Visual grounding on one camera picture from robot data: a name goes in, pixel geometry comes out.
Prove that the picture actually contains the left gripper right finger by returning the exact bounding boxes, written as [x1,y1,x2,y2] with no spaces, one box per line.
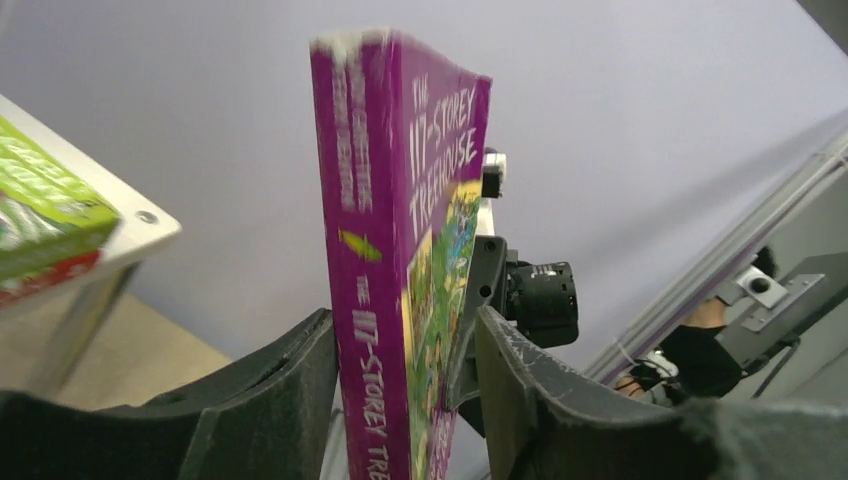
[475,307,847,479]

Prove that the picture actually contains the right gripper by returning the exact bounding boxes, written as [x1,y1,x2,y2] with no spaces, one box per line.
[445,198,579,436]

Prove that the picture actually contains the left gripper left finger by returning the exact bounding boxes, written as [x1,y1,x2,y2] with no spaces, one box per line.
[1,309,338,479]

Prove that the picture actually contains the green 65-Storey Treehouse book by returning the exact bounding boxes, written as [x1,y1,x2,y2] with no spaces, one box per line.
[1,118,121,280]

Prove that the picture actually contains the red 13-Storey Treehouse book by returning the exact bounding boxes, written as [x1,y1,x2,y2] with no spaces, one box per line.
[1,250,101,308]

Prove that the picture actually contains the person in black shirt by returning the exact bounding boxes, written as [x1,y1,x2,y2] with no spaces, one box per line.
[612,245,780,407]

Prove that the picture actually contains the white two-tier metal shelf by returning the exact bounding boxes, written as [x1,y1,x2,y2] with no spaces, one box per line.
[1,97,182,398]

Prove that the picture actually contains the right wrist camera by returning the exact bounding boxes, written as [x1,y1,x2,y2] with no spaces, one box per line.
[481,147,507,199]

